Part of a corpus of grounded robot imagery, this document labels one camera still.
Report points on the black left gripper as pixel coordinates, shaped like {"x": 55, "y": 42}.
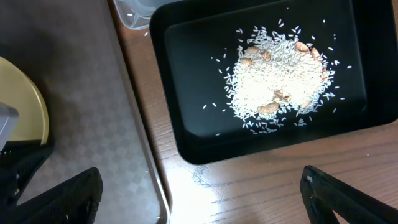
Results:
{"x": 20, "y": 160}

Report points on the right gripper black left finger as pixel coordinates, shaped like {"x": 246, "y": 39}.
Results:
{"x": 75, "y": 200}

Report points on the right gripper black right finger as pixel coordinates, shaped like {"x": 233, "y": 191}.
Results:
{"x": 325, "y": 196}

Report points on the yellow round plate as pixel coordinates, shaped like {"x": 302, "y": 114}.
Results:
{"x": 24, "y": 114}

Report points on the clear plastic waste bin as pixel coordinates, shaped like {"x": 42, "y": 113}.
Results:
{"x": 136, "y": 14}

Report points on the black waste tray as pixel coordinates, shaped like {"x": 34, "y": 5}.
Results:
{"x": 195, "y": 44}

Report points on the dark brown serving tray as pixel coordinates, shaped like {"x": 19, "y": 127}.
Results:
{"x": 71, "y": 51}

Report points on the spilled rice food scraps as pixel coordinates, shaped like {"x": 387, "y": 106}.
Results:
{"x": 276, "y": 74}

